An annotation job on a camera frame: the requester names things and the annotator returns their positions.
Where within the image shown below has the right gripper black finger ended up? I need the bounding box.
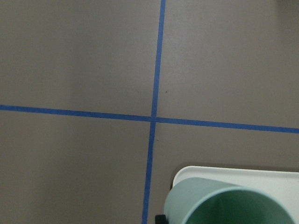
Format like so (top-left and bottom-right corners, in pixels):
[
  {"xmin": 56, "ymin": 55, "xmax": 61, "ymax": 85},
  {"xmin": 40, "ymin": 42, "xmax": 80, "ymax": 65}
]
[{"xmin": 155, "ymin": 214, "xmax": 167, "ymax": 224}]

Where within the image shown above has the pale green plastic cup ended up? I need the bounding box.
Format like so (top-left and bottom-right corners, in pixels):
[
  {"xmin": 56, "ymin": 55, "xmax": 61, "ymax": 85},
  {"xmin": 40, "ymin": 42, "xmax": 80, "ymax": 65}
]
[{"xmin": 164, "ymin": 177, "xmax": 295, "ymax": 224}]

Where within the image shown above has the cream rabbit print tray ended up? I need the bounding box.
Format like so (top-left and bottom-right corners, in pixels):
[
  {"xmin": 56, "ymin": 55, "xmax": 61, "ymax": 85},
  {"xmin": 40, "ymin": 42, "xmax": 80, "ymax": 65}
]
[{"xmin": 172, "ymin": 166, "xmax": 299, "ymax": 217}]

